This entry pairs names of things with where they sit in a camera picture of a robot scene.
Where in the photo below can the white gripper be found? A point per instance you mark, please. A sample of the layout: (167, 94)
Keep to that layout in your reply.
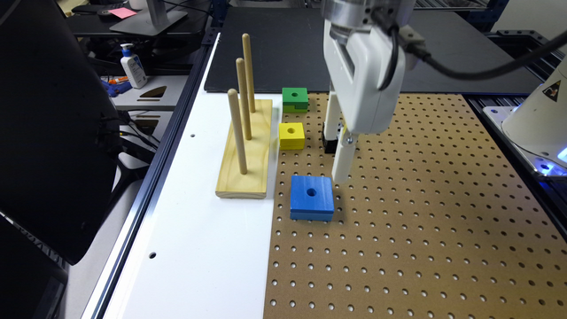
(357, 71)

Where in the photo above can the blue block with hole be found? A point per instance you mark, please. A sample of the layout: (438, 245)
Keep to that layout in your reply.
(311, 198)

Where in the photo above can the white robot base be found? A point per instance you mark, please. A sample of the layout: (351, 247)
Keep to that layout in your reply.
(537, 127)

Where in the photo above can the yellow block with hole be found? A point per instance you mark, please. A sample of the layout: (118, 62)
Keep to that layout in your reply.
(291, 136)

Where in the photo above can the green block with hole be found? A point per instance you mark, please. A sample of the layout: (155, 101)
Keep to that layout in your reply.
(295, 100)

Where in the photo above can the wooden peg base board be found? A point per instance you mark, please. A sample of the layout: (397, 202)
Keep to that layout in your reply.
(253, 185)

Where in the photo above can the black mat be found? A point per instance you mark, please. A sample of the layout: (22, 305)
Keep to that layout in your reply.
(287, 51)

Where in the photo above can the front wooden peg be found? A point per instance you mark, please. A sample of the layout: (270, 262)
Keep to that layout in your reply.
(237, 130)

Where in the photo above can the wooden peg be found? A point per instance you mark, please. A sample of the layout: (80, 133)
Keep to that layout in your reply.
(237, 130)
(247, 50)
(243, 93)

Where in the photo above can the middle wooden peg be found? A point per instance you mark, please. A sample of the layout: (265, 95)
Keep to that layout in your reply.
(243, 93)

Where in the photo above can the rear wooden peg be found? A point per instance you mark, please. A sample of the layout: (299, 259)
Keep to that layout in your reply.
(247, 50)

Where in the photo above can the white lotion pump bottle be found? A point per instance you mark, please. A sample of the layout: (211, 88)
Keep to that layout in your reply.
(132, 67)

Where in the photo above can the silver monitor stand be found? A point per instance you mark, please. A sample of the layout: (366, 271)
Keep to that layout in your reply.
(152, 18)

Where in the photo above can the blue tool on desk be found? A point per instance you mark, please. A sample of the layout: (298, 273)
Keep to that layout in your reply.
(114, 89)

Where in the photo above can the pink sticky note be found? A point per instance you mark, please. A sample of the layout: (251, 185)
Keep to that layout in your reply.
(122, 12)

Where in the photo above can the black monitor back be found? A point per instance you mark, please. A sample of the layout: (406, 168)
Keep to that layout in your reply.
(59, 139)

